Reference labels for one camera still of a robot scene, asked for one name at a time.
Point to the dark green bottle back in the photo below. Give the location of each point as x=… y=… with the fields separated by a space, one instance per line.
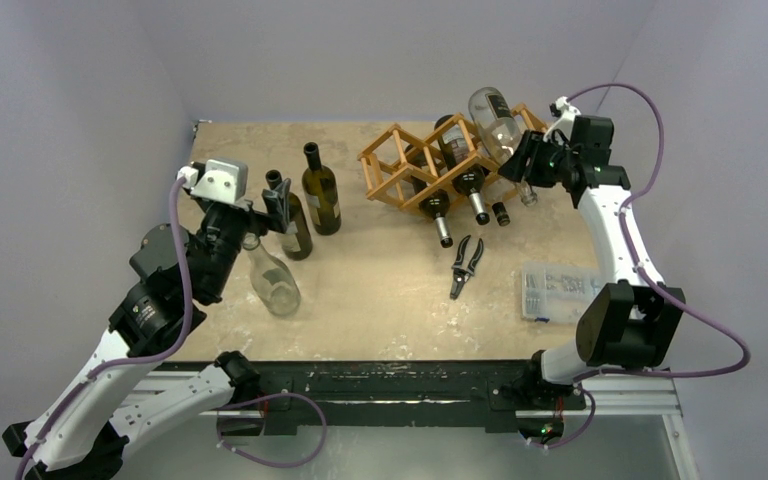
x=319 y=185

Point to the clear glass bottle tall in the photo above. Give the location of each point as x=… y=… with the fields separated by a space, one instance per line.
x=500 y=135

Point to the dark green bottle silver neck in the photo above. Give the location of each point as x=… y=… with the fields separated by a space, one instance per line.
x=435 y=206

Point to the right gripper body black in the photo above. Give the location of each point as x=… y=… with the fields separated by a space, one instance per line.
x=533 y=158

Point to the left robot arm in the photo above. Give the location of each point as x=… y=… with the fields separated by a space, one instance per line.
x=183 y=266

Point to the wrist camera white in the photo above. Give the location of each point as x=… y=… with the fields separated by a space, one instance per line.
x=217 y=181
x=563 y=109

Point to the black grey pliers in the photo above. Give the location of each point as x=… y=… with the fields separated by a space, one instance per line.
x=463 y=267

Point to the dark green bottle left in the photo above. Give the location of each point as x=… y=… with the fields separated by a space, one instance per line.
x=297 y=242

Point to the clear plastic parts box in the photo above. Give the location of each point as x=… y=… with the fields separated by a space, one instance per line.
x=556 y=293

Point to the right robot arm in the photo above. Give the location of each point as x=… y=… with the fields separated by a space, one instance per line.
x=630 y=324

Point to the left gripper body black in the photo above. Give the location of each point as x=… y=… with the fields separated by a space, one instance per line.
x=224 y=230

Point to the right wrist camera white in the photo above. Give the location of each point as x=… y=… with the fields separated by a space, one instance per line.
x=563 y=109

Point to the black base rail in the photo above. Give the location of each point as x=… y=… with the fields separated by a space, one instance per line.
x=498 y=396

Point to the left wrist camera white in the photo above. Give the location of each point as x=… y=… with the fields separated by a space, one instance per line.
x=217 y=181

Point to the square clear whisky bottle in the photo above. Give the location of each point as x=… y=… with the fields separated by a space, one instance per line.
x=501 y=214

